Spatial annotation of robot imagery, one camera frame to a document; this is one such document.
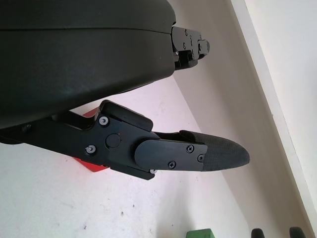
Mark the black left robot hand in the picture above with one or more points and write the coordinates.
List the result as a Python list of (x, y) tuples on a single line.
[(74, 62)]

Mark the green block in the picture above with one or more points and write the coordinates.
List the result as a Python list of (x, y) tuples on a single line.
[(199, 234)]

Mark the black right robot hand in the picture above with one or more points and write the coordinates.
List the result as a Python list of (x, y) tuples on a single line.
[(257, 234)]

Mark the red block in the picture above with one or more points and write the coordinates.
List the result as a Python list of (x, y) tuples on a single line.
[(94, 167)]

